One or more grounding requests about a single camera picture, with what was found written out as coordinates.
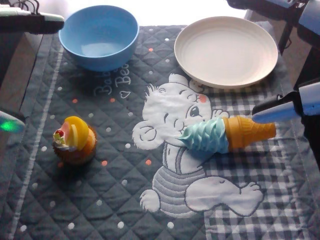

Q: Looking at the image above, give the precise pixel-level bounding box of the toy cupcake with fruit topping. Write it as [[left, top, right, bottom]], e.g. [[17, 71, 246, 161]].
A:
[[51, 115, 98, 165]]

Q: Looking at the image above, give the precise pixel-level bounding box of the grey quilt with bear print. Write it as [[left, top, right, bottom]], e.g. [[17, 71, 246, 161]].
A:
[[0, 24, 320, 240]]

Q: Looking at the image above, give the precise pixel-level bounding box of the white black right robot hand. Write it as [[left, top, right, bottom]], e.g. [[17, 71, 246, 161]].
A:
[[226, 0, 320, 124]]

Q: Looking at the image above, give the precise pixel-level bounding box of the white round plate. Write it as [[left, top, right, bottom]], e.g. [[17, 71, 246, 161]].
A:
[[174, 16, 279, 89]]

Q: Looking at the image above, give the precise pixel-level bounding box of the toy ice cream cone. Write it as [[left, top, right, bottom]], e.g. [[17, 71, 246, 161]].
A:
[[177, 115, 277, 156]]

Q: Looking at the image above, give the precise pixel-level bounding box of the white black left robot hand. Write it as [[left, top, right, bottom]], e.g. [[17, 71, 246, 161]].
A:
[[0, 6, 66, 135]]

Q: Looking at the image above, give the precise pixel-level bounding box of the blue plastic bowl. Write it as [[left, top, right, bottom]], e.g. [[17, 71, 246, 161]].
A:
[[58, 4, 140, 73]]

